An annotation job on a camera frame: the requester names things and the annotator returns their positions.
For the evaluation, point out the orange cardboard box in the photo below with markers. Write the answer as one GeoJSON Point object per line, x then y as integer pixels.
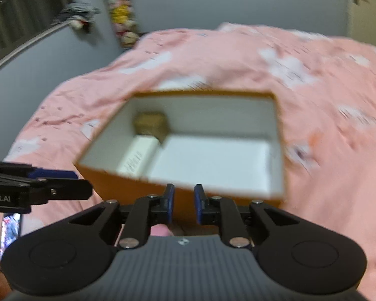
{"type": "Point", "coordinates": [206, 122]}

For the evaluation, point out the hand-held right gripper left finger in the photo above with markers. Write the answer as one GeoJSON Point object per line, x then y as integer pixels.
{"type": "Point", "coordinates": [169, 201]}

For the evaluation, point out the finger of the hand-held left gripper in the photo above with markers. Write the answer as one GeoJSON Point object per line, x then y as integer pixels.
{"type": "Point", "coordinates": [67, 189]}
{"type": "Point", "coordinates": [51, 173]}

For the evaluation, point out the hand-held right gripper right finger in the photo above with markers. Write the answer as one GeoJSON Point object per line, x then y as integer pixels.
{"type": "Point", "coordinates": [198, 203]}

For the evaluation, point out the pink printed blanket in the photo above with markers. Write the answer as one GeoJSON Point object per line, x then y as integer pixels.
{"type": "Point", "coordinates": [269, 75]}

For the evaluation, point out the pile of plush toys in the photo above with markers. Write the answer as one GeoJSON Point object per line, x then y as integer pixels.
{"type": "Point", "coordinates": [122, 12]}

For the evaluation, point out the small brown box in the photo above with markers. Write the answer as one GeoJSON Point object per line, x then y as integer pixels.
{"type": "Point", "coordinates": [150, 127]}

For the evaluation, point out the white flat box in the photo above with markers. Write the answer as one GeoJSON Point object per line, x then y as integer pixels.
{"type": "Point", "coordinates": [138, 156]}

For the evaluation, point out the grey patterned cloth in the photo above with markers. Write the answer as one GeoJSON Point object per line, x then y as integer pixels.
{"type": "Point", "coordinates": [78, 11]}

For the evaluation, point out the smartphone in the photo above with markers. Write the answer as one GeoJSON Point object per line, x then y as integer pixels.
{"type": "Point", "coordinates": [10, 235]}

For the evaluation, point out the curved grey rail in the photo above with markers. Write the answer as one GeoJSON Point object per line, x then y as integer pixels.
{"type": "Point", "coordinates": [25, 47]}

